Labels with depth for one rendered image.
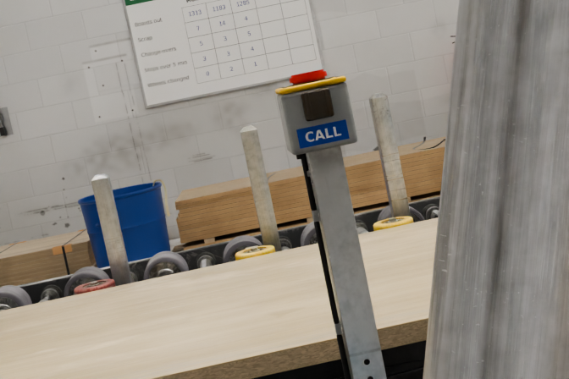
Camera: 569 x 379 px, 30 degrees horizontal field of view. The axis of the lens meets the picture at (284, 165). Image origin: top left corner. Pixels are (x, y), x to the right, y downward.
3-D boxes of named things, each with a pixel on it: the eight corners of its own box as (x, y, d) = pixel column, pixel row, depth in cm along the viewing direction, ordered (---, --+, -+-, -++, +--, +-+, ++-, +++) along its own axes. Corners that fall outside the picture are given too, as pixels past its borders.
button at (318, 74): (330, 84, 110) (328, 68, 110) (293, 91, 110) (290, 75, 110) (326, 84, 114) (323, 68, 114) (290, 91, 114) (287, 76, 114)
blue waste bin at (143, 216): (183, 296, 663) (158, 183, 657) (93, 314, 663) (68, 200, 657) (190, 277, 721) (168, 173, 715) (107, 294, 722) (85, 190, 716)
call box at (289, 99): (360, 149, 109) (345, 74, 109) (294, 162, 109) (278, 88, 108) (350, 145, 116) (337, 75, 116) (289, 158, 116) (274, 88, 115)
